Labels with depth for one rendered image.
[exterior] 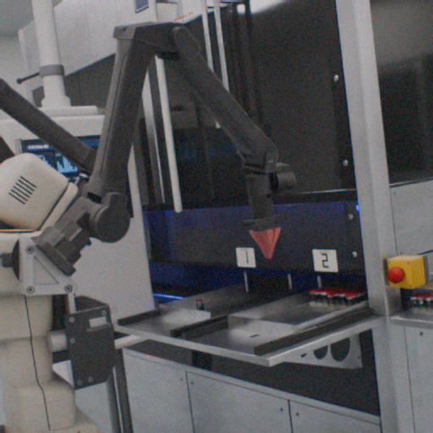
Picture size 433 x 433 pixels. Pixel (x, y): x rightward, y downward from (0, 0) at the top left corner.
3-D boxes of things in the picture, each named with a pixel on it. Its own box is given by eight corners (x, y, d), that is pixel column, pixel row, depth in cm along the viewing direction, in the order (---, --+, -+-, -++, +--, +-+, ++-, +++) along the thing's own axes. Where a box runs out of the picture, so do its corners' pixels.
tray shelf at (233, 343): (235, 297, 230) (234, 292, 230) (402, 316, 174) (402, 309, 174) (114, 331, 201) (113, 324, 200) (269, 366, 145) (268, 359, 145)
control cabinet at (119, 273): (129, 309, 262) (102, 111, 256) (159, 314, 247) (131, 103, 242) (9, 343, 228) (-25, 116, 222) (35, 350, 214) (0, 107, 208)
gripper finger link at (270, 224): (285, 256, 159) (280, 218, 158) (263, 262, 155) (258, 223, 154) (265, 255, 164) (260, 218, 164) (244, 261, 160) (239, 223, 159)
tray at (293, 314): (315, 300, 199) (313, 288, 199) (386, 307, 179) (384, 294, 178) (228, 328, 178) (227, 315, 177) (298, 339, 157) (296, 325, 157)
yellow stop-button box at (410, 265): (406, 282, 170) (403, 254, 170) (430, 282, 165) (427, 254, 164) (388, 287, 166) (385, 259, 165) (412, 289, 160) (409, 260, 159)
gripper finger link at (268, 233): (292, 254, 161) (287, 216, 160) (271, 260, 156) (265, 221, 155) (273, 254, 166) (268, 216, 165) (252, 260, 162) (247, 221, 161)
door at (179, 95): (167, 202, 243) (146, 41, 238) (249, 196, 206) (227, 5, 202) (166, 202, 242) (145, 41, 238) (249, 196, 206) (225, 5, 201)
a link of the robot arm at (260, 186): (239, 172, 159) (255, 171, 154) (260, 169, 163) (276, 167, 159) (243, 201, 159) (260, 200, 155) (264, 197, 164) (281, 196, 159)
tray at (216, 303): (243, 293, 226) (242, 282, 225) (298, 298, 205) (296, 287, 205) (160, 315, 205) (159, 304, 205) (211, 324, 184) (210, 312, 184)
